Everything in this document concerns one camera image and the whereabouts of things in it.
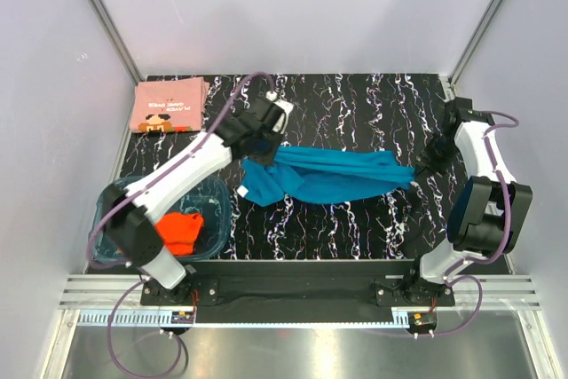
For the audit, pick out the pink folded t-shirt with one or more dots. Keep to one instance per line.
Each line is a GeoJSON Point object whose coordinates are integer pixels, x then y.
{"type": "Point", "coordinates": [169, 106]}

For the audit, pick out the right aluminium frame post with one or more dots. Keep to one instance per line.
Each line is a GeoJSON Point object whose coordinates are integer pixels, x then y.
{"type": "Point", "coordinates": [489, 15]}

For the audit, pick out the orange t-shirt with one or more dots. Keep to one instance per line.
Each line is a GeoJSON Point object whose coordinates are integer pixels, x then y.
{"type": "Point", "coordinates": [180, 232]}

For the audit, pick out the left connector box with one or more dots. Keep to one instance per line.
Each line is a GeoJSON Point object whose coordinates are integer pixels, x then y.
{"type": "Point", "coordinates": [183, 317]}

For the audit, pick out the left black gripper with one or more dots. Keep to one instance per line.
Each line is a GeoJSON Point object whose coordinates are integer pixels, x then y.
{"type": "Point", "coordinates": [264, 153]}

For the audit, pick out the clear blue plastic bin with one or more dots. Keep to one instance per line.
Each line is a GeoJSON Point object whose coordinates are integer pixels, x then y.
{"type": "Point", "coordinates": [211, 199]}

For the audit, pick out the right connector box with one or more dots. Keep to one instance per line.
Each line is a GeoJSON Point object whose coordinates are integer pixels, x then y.
{"type": "Point", "coordinates": [423, 320]}

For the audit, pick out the front aluminium rail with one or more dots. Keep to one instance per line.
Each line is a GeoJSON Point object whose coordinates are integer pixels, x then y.
{"type": "Point", "coordinates": [499, 292]}

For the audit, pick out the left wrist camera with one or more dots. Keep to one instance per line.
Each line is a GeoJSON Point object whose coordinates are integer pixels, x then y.
{"type": "Point", "coordinates": [285, 108]}

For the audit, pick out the aluminium frame post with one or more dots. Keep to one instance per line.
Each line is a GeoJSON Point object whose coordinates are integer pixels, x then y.
{"type": "Point", "coordinates": [115, 38]}
{"type": "Point", "coordinates": [489, 15]}

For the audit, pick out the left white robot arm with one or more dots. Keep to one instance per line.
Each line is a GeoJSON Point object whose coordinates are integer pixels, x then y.
{"type": "Point", "coordinates": [132, 213]}

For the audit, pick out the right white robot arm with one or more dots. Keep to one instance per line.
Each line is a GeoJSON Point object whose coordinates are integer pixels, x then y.
{"type": "Point", "coordinates": [486, 220]}

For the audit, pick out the connector box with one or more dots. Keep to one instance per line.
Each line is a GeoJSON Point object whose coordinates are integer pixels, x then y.
{"type": "Point", "coordinates": [183, 317]}
{"type": "Point", "coordinates": [423, 320]}

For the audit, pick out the left aluminium frame post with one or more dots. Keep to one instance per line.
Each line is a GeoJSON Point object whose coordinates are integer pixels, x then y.
{"type": "Point", "coordinates": [115, 38]}

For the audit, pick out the blue t-shirt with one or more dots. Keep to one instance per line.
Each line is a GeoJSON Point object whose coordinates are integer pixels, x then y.
{"type": "Point", "coordinates": [323, 176]}

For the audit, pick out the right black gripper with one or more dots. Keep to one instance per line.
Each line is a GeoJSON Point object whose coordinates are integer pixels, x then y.
{"type": "Point", "coordinates": [428, 161]}

